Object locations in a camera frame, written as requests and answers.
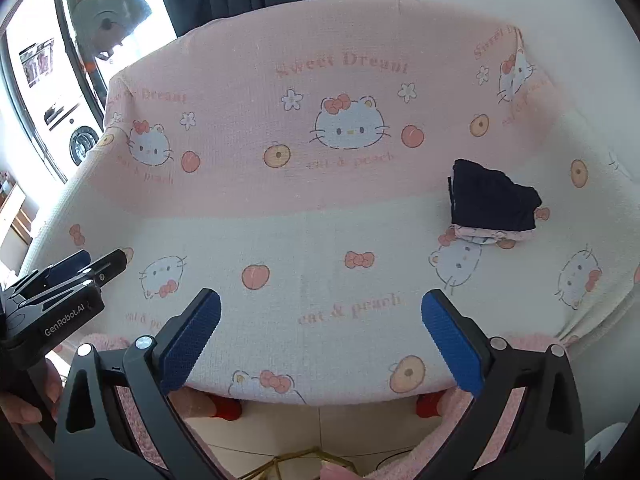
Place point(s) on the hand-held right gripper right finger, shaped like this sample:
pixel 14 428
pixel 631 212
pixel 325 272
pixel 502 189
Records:
pixel 450 340

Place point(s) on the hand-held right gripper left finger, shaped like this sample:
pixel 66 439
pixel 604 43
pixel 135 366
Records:
pixel 192 340

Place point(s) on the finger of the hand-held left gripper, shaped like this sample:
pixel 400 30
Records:
pixel 67 266
pixel 107 265

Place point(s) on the navy white-striped shorts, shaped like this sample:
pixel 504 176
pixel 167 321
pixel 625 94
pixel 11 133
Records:
pixel 490 200

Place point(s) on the person's left hand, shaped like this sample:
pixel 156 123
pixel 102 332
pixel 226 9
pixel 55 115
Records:
pixel 20 412

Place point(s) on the red sofa foot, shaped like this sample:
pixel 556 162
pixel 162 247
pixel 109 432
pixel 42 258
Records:
pixel 227 407
pixel 429 406

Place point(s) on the wooden cabinet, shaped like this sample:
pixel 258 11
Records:
pixel 17 215

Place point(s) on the folded pink printed cloth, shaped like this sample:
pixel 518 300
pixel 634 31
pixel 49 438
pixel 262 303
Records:
pixel 480 234

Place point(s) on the white washing machine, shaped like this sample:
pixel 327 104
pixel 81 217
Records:
pixel 82 145

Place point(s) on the pink cat print blanket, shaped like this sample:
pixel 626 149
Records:
pixel 320 240

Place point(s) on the dark storage rack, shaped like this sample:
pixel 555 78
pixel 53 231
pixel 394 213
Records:
pixel 37 60

